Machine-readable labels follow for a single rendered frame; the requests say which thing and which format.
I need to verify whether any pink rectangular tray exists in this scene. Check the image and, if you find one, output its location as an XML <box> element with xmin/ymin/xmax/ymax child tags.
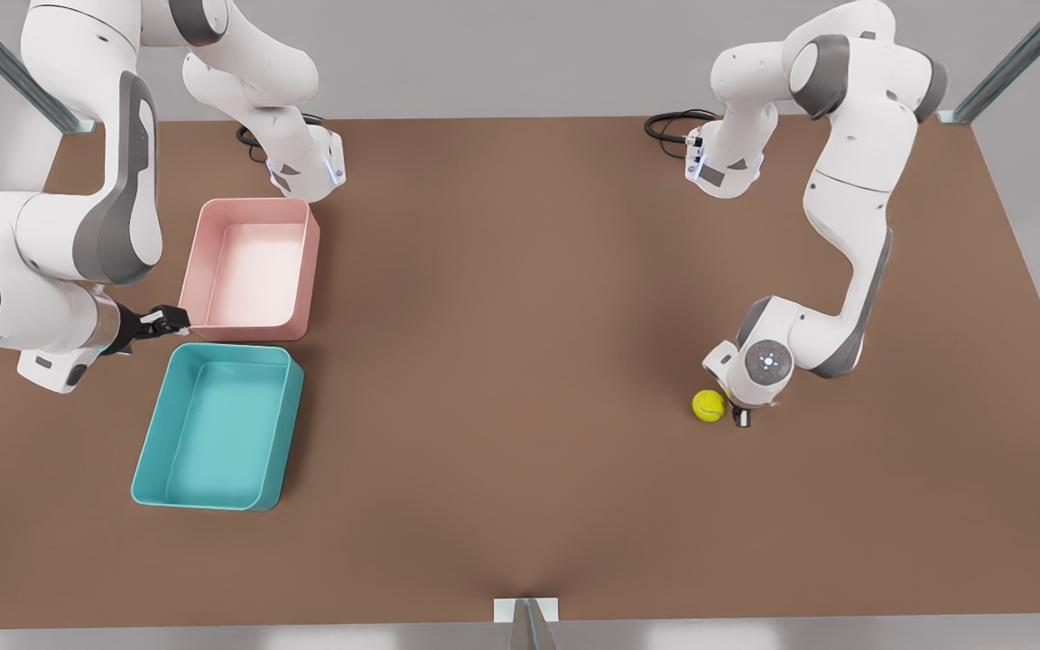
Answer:
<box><xmin>178</xmin><ymin>198</ymin><xmax>321</xmax><ymax>343</ymax></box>

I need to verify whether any teal rectangular tray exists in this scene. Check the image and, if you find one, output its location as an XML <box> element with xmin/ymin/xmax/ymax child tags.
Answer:
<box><xmin>130</xmin><ymin>342</ymin><xmax>305</xmax><ymax>513</ymax></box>

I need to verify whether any black cable loop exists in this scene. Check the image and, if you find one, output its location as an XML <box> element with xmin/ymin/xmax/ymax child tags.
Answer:
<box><xmin>644</xmin><ymin>109</ymin><xmax>721</xmax><ymax>163</ymax></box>
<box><xmin>237</xmin><ymin>113</ymin><xmax>326</xmax><ymax>164</ymax></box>

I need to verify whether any silver frame post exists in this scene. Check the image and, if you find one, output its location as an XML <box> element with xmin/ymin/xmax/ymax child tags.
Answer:
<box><xmin>937</xmin><ymin>0</ymin><xmax>1040</xmax><ymax>125</ymax></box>
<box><xmin>494</xmin><ymin>597</ymin><xmax>560</xmax><ymax>650</ymax></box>
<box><xmin>0</xmin><ymin>0</ymin><xmax>97</xmax><ymax>135</ymax></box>

